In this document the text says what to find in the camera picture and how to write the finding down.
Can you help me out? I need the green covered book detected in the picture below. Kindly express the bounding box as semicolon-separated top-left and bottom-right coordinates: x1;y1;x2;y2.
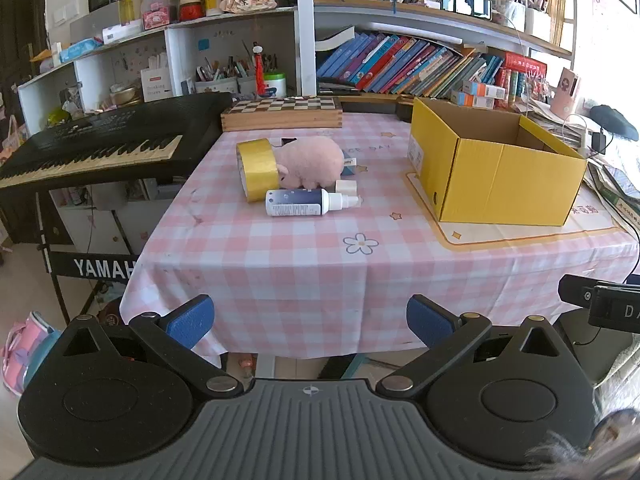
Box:
587;162;640;221

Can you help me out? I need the stack of papers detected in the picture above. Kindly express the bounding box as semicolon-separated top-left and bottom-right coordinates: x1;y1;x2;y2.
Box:
520;100;591;151

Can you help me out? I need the gold bowl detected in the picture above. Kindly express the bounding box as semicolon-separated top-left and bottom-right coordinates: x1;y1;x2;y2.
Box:
110;87;141;107

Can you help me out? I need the pink and purple bag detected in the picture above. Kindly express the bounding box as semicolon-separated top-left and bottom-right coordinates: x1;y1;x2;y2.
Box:
0;310;63;398

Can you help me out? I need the pink plush pig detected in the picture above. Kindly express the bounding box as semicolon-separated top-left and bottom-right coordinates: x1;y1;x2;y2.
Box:
272;136;347;190

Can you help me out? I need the blue wipes packet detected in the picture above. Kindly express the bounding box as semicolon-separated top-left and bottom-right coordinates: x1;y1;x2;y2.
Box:
60;39;103;63

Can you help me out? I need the smartphone with lit screen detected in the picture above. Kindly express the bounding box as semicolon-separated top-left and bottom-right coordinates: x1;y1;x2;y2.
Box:
442;0;493;21

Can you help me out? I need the white shelving unit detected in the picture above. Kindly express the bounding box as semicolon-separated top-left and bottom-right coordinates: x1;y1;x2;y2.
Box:
17;0;576;111

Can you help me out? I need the black cap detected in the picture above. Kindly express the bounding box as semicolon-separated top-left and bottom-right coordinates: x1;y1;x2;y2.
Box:
589;104;640;142

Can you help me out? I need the white box with red label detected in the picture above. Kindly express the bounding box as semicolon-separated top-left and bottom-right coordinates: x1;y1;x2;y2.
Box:
140;67;173;103

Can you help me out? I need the pen holder with pens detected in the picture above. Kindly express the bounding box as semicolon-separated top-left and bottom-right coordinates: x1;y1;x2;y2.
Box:
195;55;238;96

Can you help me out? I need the pink desk gadget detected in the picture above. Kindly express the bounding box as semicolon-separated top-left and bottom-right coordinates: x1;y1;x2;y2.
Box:
550;67;581;118

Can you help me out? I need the white and blue spray bottle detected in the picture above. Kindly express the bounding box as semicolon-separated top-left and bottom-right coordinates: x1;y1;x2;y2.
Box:
265;188;362;218

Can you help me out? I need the gold tape roll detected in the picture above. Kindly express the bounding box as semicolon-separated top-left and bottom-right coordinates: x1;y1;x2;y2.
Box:
236;137;281;205

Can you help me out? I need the pink checked desktop tablecloth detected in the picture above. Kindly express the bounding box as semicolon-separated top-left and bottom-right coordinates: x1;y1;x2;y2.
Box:
120;110;640;361

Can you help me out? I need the row of leaning colourful books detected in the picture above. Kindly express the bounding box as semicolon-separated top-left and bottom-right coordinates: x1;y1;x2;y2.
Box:
316;32;506;98

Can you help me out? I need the pink tissue box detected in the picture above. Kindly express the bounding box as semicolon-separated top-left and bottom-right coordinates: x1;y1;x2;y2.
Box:
141;2;173;31

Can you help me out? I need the yellow cardboard box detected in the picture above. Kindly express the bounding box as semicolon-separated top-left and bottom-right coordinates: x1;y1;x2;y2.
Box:
407;96;588;226

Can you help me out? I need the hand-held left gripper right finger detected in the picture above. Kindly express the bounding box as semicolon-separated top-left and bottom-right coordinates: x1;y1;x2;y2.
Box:
375;294;567;401

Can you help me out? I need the red boxed book set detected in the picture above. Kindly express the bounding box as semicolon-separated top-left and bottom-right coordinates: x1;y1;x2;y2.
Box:
505;52;548;106

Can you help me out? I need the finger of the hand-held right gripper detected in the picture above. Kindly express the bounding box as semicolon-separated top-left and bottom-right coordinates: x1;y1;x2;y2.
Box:
557;274;599;307

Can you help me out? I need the black electronic keyboard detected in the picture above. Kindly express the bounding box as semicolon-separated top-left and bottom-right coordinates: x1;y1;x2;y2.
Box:
0;91;236;191

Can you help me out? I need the wooden chessboard box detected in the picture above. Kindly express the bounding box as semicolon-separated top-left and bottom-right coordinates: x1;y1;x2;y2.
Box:
221;96;343;132

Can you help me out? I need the red and white tube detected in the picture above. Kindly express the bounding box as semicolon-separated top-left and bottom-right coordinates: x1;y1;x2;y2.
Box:
252;45;266;98

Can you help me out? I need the small orange and white box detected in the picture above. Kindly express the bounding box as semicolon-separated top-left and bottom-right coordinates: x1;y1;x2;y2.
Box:
462;81;507;100
450;91;496;110

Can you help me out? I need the black keyboard stand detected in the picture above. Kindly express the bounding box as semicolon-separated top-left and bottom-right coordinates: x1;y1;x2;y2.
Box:
37;185;146;326

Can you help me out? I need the white jar with green lid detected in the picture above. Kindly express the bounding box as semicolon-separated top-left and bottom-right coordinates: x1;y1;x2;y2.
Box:
262;72;287;98

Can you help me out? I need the beige placemat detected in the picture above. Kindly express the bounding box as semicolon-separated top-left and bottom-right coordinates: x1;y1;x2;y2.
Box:
404;170;633;252

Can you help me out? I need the grey fur trim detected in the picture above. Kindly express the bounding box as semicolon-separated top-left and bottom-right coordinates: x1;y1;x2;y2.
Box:
530;407;640;480

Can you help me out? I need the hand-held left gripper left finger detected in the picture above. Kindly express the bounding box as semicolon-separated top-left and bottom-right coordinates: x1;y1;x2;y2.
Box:
60;294;246;401

